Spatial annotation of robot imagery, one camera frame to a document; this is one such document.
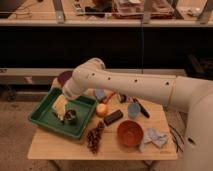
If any orange carrot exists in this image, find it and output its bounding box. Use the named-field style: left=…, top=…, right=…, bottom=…
left=103, top=92, right=115, bottom=104

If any wooden table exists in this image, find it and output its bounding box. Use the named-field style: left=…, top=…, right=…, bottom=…
left=28, top=96, right=177, bottom=160

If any light blue cup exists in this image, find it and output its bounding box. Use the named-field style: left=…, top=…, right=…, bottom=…
left=128, top=103, right=140, bottom=119

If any orange bowl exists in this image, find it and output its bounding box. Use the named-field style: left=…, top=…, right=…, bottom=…
left=117, top=120, right=144, bottom=147

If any yellow red apple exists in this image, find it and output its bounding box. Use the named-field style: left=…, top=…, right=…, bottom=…
left=96, top=103, right=108, bottom=117

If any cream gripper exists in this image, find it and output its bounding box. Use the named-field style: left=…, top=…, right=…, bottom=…
left=52, top=94, right=68, bottom=118

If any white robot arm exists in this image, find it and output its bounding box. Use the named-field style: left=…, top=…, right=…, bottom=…
left=53, top=58, right=213, bottom=171

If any black marker pen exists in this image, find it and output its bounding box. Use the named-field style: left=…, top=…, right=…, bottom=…
left=133, top=98, right=150, bottom=118

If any small black clip object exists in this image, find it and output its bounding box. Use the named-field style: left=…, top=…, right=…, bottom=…
left=118, top=94, right=127, bottom=103

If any small dark metal cup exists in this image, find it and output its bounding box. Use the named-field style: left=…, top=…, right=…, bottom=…
left=64, top=109, right=77, bottom=124

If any black rectangular block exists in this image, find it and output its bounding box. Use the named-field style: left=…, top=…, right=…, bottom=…
left=104, top=110, right=123, bottom=126

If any crumpled grey blue cloth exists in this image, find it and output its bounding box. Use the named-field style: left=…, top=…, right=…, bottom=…
left=139, top=128, right=168, bottom=152

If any green plastic tray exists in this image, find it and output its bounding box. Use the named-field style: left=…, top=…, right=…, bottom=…
left=28, top=88, right=97, bottom=140

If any purple bowl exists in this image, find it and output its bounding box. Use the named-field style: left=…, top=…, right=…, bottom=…
left=57, top=71, right=72, bottom=86

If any bunch of dark grapes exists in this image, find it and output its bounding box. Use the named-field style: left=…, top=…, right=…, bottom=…
left=87, top=121, right=105, bottom=153

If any cluttered background shelf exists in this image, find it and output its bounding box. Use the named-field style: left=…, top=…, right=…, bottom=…
left=0, top=0, right=213, bottom=28

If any blue cup near carrot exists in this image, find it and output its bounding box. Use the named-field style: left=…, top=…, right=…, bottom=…
left=94, top=89, right=106, bottom=102

